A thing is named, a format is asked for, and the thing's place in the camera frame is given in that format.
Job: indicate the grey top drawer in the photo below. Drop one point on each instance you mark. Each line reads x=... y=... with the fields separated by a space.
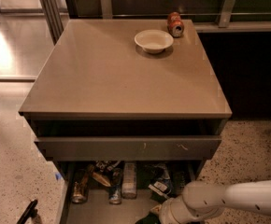
x=129 y=140

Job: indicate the brown can in drawer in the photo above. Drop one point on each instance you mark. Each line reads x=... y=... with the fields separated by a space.
x=79 y=192

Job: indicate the clear plastic bottle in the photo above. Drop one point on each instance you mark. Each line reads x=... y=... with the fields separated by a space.
x=128 y=187

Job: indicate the dark snack bag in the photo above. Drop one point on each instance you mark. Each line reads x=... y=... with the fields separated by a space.
x=107 y=173

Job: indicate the crinkled water bottle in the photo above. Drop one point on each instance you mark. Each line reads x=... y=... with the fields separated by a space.
x=179 y=181

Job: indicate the black and white packet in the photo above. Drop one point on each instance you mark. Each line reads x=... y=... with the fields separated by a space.
x=161 y=182

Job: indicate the metal wall bracket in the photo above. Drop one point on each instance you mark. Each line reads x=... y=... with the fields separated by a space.
x=106 y=7
x=225 y=14

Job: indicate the green and yellow sponge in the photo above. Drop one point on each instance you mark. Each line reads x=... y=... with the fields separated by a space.
x=149 y=219

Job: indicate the orange soda can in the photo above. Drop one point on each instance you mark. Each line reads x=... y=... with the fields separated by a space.
x=175 y=25

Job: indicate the metal wall bracket right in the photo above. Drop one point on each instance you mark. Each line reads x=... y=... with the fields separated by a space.
x=225 y=14

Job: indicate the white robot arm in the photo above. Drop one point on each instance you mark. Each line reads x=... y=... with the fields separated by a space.
x=200 y=201

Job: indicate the metal wall bracket left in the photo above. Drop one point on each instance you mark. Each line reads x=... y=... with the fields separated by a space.
x=106 y=7

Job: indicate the white bowl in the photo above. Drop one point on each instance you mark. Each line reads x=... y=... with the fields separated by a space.
x=154 y=41

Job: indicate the black object on floor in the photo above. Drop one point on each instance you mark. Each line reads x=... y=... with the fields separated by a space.
x=29 y=212

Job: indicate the grey open middle drawer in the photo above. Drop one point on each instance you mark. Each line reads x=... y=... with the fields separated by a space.
x=97 y=209

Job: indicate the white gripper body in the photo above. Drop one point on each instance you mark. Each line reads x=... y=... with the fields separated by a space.
x=167 y=214

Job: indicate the blue can in drawer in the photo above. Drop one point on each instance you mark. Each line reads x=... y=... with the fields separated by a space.
x=114 y=194

